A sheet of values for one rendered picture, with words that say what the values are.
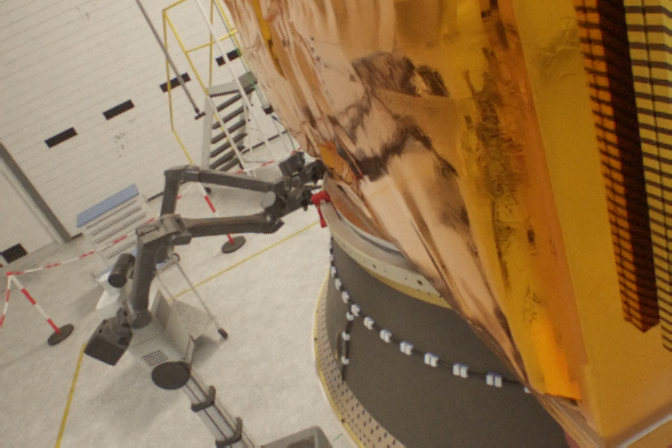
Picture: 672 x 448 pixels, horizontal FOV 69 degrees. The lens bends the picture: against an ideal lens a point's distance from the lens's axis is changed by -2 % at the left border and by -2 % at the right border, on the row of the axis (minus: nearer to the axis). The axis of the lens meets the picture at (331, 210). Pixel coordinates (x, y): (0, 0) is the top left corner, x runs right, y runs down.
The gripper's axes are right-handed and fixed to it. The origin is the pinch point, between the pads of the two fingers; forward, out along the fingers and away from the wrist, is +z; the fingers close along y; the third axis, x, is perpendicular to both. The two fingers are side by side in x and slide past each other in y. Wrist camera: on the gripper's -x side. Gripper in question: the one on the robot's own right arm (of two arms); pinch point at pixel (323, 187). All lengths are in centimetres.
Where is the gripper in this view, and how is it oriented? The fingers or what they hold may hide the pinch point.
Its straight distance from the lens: 176.1
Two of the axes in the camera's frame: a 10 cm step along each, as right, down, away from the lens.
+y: 0.8, -4.9, 8.7
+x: 5.3, 7.6, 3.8
